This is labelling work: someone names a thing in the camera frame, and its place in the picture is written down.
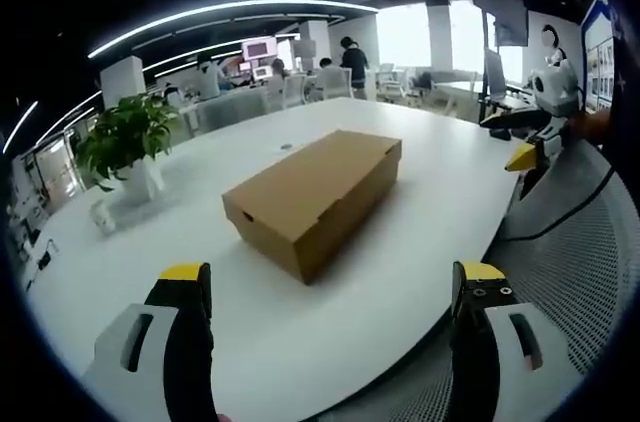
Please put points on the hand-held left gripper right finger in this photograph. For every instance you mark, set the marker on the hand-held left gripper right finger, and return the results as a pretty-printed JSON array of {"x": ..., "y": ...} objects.
[{"x": 492, "y": 362}]

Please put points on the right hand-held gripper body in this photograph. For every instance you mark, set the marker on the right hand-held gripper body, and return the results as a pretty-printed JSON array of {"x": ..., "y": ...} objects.
[{"x": 555, "y": 87}]

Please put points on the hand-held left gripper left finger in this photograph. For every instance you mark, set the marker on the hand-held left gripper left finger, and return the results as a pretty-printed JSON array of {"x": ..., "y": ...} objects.
[{"x": 150, "y": 357}]

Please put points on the brown cardboard shoe box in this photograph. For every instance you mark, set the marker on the brown cardboard shoe box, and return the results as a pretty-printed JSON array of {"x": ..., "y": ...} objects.
[{"x": 310, "y": 192}]

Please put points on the person's right hand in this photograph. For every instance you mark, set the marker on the person's right hand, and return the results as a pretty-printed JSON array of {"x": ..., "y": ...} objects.
[{"x": 590, "y": 126}]

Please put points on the person's left hand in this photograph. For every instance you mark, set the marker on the person's left hand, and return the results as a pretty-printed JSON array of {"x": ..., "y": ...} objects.
[{"x": 223, "y": 418}]

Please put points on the black desk monitor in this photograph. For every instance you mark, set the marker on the black desk monitor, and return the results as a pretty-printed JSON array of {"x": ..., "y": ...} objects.
[{"x": 494, "y": 74}]

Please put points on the white paper cup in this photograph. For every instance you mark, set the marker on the white paper cup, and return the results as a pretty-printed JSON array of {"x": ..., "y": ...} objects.
[{"x": 103, "y": 216}]

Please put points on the white plant pot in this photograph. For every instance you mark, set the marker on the white plant pot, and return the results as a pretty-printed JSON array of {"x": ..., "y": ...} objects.
[{"x": 141, "y": 182}]

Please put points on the white office chair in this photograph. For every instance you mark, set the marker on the white office chair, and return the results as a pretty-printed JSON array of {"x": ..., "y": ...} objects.
[{"x": 294, "y": 91}]

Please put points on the green leafy plant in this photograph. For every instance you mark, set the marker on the green leafy plant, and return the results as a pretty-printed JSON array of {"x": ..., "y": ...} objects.
[{"x": 127, "y": 134}]

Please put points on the small round grey disc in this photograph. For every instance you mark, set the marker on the small round grey disc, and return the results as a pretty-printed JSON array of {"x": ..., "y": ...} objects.
[{"x": 287, "y": 146}]

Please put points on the long ceiling light strip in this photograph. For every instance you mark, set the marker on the long ceiling light strip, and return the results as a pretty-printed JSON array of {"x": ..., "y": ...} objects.
[{"x": 225, "y": 12}]

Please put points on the blue framed wall poster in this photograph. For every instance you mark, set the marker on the blue framed wall poster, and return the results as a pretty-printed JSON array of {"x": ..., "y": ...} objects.
[{"x": 600, "y": 52}]

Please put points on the pink wall screen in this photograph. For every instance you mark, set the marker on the pink wall screen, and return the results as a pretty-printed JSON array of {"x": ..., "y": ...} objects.
[{"x": 259, "y": 48}]

